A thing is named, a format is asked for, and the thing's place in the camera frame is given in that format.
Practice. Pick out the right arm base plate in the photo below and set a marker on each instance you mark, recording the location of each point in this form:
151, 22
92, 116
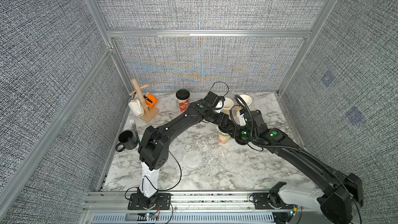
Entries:
264, 201

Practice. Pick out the black mug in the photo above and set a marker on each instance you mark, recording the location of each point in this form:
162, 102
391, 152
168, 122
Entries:
127, 140

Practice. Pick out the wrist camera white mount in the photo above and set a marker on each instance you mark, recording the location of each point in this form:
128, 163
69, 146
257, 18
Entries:
213, 101
254, 116

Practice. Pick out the wooden mug tree stand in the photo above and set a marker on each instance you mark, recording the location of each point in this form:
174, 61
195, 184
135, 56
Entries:
149, 113

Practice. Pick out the white leak-proof paper disc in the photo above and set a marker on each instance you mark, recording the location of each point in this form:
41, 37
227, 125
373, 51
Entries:
192, 159

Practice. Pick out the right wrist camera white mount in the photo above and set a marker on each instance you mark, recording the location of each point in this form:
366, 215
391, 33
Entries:
254, 116

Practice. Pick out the orange mug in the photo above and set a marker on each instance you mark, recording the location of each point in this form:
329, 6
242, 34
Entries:
150, 100

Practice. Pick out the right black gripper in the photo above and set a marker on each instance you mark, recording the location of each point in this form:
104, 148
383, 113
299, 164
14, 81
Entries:
253, 115

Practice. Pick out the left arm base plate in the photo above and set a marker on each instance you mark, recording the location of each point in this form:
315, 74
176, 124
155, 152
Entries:
159, 201

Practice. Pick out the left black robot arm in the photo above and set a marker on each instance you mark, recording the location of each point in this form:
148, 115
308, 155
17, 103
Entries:
154, 147

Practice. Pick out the white mug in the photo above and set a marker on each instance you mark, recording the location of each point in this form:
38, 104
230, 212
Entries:
136, 108

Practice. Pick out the red paper milk tea cup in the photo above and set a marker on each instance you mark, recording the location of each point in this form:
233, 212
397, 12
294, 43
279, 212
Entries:
183, 105

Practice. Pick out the silver fork green handle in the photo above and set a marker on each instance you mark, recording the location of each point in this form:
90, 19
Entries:
134, 130

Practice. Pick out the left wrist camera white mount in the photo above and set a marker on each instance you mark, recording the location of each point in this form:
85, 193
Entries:
213, 101

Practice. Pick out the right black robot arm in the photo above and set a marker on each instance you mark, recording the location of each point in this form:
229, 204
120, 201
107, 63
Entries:
339, 197

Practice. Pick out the cream paper cup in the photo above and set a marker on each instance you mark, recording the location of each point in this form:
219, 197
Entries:
228, 104
223, 137
247, 99

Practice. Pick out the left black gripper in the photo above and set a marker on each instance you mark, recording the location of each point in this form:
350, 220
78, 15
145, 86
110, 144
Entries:
227, 127

